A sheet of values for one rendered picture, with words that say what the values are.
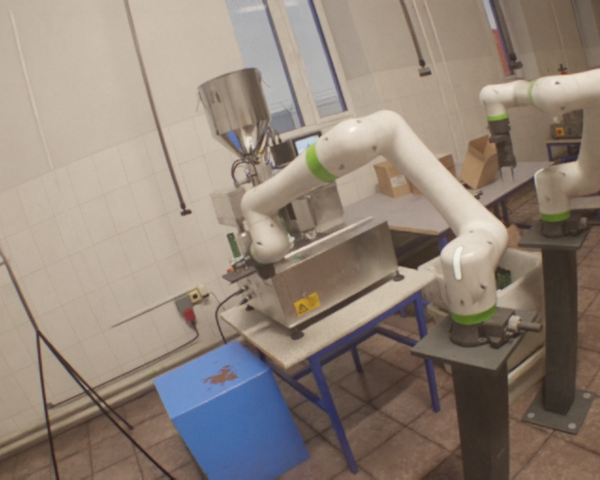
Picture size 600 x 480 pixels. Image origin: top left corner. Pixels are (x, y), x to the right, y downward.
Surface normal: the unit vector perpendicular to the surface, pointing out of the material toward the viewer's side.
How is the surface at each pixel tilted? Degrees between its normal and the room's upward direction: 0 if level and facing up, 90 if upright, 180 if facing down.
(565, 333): 90
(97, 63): 90
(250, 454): 90
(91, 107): 90
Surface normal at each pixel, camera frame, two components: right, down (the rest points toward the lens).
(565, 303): -0.73, 0.39
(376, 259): 0.51, 0.10
